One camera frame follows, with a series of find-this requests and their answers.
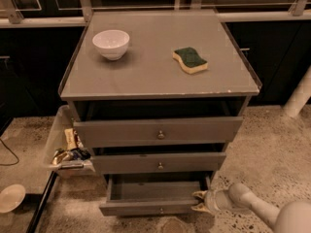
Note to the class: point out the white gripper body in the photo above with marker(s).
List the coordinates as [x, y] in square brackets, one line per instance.
[211, 201]

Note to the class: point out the grey bottom drawer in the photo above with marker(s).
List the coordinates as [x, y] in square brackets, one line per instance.
[156, 194]

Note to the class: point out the grey drawer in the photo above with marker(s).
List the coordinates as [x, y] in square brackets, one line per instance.
[156, 194]
[158, 163]
[156, 132]

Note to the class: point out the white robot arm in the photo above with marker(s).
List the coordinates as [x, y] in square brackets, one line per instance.
[294, 217]

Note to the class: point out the grey middle drawer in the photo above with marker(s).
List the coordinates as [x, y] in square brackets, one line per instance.
[158, 163]

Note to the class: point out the grey top drawer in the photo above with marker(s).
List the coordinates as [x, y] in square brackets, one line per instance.
[156, 132]

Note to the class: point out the grey drawer cabinet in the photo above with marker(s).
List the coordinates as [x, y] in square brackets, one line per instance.
[148, 83]

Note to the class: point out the green and yellow sponge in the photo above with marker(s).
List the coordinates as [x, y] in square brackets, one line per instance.
[190, 61]

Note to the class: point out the white pole at right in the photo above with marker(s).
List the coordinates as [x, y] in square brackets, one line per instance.
[300, 96]

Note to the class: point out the beige snack packet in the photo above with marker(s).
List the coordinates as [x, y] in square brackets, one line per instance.
[70, 138]

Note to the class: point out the gold and dark snack packets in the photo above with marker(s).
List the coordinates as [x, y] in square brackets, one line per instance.
[61, 155]

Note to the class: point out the black floor bar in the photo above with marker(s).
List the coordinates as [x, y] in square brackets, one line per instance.
[42, 203]

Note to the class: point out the white ceramic bowl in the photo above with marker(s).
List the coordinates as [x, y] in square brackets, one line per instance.
[111, 44]

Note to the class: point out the metal railing frame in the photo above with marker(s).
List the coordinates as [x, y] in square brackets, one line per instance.
[38, 13]

